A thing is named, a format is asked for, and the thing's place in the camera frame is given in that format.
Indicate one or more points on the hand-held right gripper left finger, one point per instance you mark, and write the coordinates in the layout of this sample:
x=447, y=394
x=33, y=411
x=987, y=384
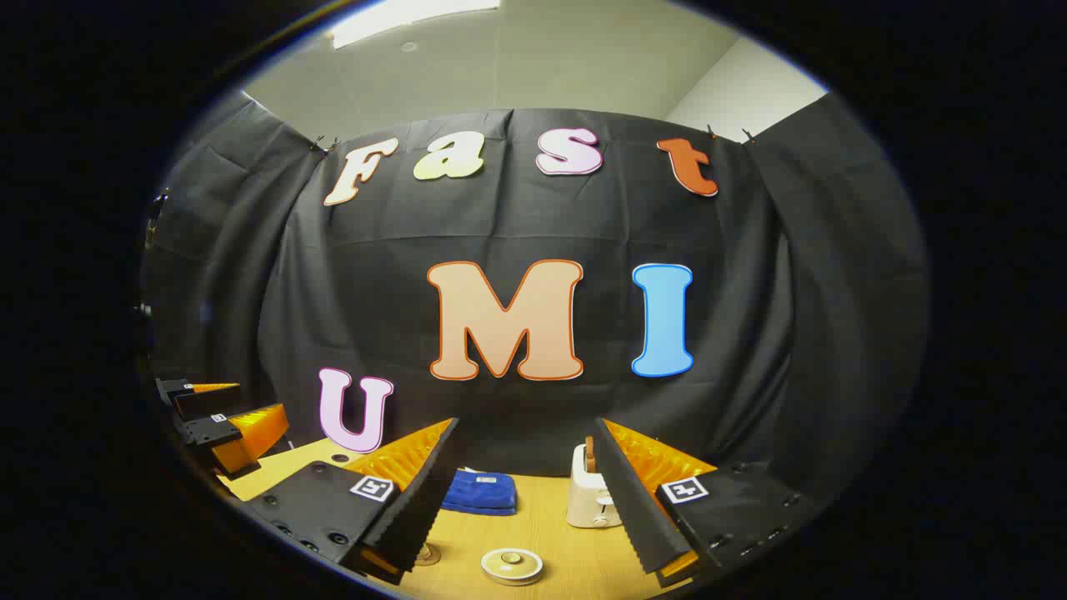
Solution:
x=413, y=517

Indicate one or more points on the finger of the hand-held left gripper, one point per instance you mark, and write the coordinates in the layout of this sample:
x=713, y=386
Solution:
x=208, y=429
x=204, y=402

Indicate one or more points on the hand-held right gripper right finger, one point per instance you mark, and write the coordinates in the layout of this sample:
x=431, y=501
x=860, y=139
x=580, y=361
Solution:
x=638, y=517

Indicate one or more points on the cork coaster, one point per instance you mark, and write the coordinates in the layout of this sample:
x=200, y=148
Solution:
x=427, y=557

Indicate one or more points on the cream teacup lid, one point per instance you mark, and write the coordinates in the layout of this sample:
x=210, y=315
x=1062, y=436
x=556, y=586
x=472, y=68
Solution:
x=512, y=563

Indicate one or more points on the white toaster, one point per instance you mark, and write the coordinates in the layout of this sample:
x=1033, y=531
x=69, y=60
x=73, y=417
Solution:
x=586, y=500

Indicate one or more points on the blue folded towel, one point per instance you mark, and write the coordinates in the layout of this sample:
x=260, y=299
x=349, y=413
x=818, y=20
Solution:
x=479, y=493

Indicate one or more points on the toasted bread slice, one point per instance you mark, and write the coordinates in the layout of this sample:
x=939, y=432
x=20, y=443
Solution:
x=589, y=454

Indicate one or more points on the black backdrop cloth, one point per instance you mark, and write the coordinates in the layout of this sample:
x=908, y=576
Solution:
x=350, y=292

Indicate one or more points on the ceiling light panel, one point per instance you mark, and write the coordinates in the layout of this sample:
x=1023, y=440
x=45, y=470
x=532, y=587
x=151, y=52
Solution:
x=400, y=17

